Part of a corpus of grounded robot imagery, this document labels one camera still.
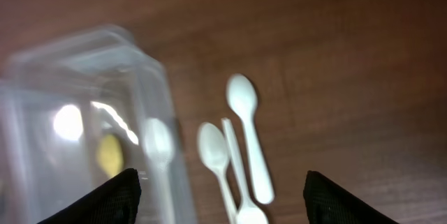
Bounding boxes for white spoon wide handle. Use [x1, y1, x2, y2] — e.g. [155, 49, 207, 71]
[226, 73, 275, 204]

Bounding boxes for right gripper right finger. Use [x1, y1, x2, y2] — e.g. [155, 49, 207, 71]
[303, 170, 397, 224]

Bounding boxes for white spoon thin handle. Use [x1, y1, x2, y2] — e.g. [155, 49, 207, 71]
[142, 117, 175, 224]

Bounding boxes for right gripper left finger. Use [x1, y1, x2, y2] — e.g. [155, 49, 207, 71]
[39, 168, 142, 224]

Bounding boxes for white spoon bowl down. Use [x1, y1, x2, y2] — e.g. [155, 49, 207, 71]
[221, 118, 268, 224]

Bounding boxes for right clear plastic container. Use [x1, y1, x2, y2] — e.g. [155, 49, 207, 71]
[1, 24, 197, 223]

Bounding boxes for yellow plastic spoon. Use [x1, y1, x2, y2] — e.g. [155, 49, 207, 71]
[96, 134, 124, 179]

